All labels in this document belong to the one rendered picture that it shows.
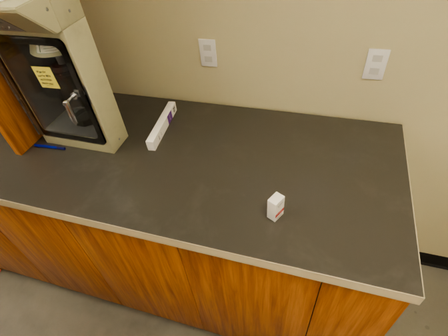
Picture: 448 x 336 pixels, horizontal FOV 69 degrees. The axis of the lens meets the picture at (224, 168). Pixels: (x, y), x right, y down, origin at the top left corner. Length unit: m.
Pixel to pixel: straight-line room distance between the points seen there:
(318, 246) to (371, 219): 0.19
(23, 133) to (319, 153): 1.14
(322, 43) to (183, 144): 0.63
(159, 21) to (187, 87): 0.30
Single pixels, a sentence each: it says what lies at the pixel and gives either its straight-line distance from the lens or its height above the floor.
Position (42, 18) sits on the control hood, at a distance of 1.04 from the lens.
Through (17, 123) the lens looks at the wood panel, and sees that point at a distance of 1.48.
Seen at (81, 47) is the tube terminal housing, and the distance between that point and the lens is 1.14.
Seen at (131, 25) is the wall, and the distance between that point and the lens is 1.50.
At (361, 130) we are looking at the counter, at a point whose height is 0.94.
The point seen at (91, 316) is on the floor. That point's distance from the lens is 2.05.
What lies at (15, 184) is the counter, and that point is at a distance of 1.39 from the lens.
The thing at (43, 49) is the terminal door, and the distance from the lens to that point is 1.16.
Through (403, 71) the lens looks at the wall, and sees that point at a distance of 1.34.
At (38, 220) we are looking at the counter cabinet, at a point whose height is 0.80.
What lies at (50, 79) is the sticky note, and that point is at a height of 1.26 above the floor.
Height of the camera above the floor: 1.74
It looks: 45 degrees down
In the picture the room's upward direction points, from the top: 6 degrees counter-clockwise
